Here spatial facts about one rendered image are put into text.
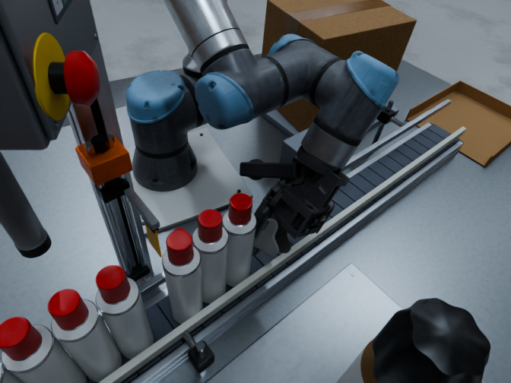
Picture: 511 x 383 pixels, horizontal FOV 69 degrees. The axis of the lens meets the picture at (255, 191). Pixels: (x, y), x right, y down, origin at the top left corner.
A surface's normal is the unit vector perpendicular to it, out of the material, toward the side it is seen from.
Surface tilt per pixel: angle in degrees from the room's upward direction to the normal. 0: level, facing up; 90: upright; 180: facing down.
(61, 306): 3
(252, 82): 41
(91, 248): 0
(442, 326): 0
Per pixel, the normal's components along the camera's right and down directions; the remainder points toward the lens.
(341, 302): 0.08, -0.68
